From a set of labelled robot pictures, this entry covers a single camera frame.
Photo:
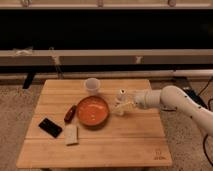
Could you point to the wooden table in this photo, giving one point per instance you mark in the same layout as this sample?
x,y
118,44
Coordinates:
x,y
136,139

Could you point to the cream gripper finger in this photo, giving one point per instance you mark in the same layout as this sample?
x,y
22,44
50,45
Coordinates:
x,y
124,107

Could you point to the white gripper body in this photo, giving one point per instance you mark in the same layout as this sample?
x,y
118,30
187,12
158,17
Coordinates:
x,y
139,99

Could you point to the translucent plastic cup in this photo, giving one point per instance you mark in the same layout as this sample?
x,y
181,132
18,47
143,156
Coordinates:
x,y
92,85

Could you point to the black power box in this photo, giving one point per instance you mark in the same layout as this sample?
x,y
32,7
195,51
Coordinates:
x,y
196,98

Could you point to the black rectangular phone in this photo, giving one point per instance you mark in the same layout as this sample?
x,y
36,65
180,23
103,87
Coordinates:
x,y
50,127

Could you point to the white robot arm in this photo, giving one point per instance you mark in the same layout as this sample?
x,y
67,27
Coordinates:
x,y
171,97

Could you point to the brown sausage toy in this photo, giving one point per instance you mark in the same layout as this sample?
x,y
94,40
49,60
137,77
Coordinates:
x,y
70,114

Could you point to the white rectangular sponge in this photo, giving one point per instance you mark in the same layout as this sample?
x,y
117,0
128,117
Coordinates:
x,y
71,134

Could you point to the orange ceramic bowl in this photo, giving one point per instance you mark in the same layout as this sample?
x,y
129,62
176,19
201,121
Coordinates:
x,y
92,111

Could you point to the grey window rail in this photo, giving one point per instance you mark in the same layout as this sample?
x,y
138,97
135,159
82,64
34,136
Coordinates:
x,y
104,57

